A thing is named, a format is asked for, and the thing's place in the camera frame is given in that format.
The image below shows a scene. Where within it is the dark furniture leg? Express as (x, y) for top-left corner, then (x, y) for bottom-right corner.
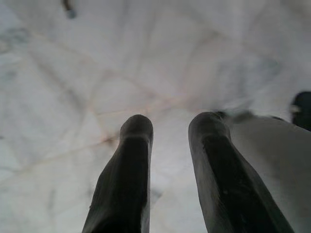
(62, 0), (76, 19)

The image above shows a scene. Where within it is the black robot foot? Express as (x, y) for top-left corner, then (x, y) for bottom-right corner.
(291, 91), (311, 132)

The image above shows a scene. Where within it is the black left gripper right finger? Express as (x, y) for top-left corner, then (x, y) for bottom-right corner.
(188, 111), (295, 233)

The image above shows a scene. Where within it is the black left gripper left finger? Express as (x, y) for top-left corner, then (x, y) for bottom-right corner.
(82, 114), (155, 233)

